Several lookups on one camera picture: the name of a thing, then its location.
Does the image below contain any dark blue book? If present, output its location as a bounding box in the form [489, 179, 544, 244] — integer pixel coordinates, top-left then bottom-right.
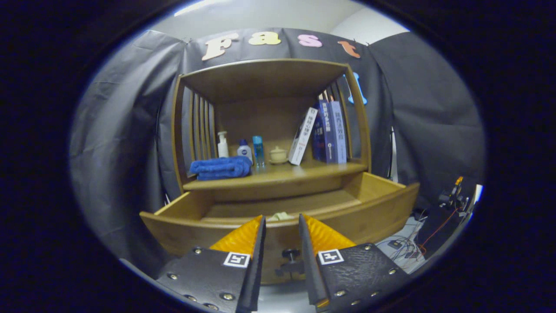
[312, 100, 336, 164]

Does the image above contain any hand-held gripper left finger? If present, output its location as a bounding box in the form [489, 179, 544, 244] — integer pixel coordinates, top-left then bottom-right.
[156, 214, 267, 313]

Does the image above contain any black and orange device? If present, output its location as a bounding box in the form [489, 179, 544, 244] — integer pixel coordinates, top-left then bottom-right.
[438, 176, 472, 213]

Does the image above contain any clear blue bottle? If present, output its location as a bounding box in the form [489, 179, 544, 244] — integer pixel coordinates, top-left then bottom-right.
[252, 136, 265, 168]

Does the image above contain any blue towel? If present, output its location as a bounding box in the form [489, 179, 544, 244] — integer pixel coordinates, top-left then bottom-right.
[190, 156, 253, 181]

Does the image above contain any wooden cabinet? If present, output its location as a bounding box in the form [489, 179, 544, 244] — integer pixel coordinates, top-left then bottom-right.
[139, 59, 421, 285]

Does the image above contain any white bottle with blue cap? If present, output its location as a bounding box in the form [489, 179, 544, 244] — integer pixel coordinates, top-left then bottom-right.
[237, 139, 253, 163]

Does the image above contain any wooden countertop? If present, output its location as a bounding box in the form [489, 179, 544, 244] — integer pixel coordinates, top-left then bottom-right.
[182, 157, 369, 191]

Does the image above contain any floor cables bundle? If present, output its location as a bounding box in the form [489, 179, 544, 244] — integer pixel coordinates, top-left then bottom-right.
[377, 215, 461, 266]

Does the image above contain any cream lidded tea cup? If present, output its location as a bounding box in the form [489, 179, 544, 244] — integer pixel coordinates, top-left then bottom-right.
[268, 146, 289, 165]

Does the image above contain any white book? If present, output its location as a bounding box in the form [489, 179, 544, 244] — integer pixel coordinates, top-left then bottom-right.
[288, 107, 319, 166]

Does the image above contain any black drawer knob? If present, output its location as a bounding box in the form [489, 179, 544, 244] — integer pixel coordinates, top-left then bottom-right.
[276, 248, 304, 276]

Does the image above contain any pale lavender book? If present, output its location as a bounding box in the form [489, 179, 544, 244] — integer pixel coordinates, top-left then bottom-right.
[329, 101, 347, 164]

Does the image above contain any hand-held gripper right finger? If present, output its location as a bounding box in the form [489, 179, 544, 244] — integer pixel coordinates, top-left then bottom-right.
[298, 213, 411, 313]

